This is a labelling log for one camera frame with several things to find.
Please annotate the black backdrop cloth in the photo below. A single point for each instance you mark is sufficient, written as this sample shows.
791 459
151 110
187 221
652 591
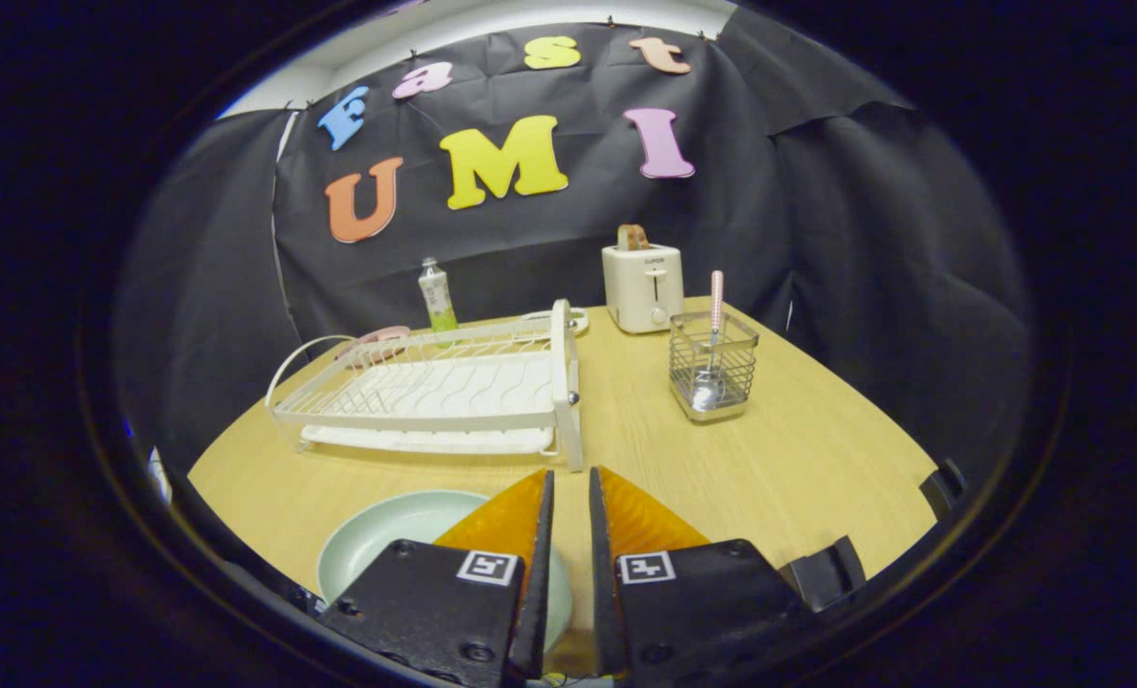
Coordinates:
865 239

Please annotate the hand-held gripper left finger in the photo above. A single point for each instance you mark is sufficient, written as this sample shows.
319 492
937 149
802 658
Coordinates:
542 573

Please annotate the white divided seasoning tray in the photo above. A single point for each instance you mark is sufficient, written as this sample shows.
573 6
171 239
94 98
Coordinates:
578 320

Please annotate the light green plate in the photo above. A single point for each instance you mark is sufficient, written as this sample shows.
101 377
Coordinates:
377 545

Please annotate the white dish rack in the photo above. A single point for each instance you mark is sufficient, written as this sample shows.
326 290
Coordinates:
454 382

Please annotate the pink bowl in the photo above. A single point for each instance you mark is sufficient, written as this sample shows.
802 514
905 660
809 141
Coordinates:
382 334

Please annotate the white toaster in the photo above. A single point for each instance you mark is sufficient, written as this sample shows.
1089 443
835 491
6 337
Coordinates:
640 287

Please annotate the black table clamp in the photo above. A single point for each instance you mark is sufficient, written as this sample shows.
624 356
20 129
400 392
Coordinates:
822 575
941 489

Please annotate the brown bread slice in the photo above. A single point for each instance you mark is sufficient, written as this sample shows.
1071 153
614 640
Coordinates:
632 237

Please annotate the clear bottle with green label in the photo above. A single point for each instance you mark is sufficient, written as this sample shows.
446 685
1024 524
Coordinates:
435 296

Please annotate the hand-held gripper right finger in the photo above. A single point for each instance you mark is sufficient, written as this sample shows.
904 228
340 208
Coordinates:
602 573

